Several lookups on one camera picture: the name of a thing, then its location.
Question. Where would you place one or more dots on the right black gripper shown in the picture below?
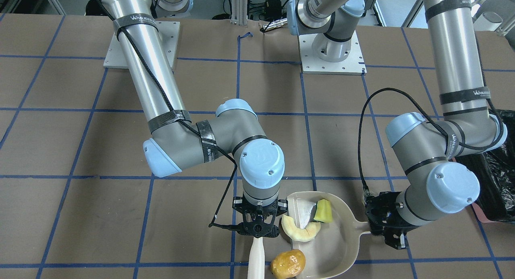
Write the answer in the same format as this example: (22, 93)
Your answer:
(239, 205)

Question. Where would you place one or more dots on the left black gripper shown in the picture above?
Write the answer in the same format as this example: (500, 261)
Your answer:
(387, 219)

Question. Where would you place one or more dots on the beige hand brush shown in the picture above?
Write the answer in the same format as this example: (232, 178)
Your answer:
(256, 264)

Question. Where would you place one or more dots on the orange bread roll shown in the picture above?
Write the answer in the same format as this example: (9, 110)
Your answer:
(288, 264)

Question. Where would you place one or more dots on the yellow green sponge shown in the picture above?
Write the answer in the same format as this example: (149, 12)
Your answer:
(323, 212)

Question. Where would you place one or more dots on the beige plastic dustpan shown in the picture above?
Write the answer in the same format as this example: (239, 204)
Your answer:
(335, 248)

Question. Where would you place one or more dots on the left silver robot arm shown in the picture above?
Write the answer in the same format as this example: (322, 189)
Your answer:
(425, 147)

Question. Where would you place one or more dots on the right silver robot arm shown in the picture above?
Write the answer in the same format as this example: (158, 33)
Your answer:
(177, 144)

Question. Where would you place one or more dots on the black lined trash bin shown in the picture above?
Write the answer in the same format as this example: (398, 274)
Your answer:
(496, 173)

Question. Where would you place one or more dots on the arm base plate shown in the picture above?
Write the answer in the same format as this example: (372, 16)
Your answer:
(169, 34)
(320, 55)

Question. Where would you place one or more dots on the aluminium frame post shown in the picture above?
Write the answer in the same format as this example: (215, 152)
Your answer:
(239, 12)

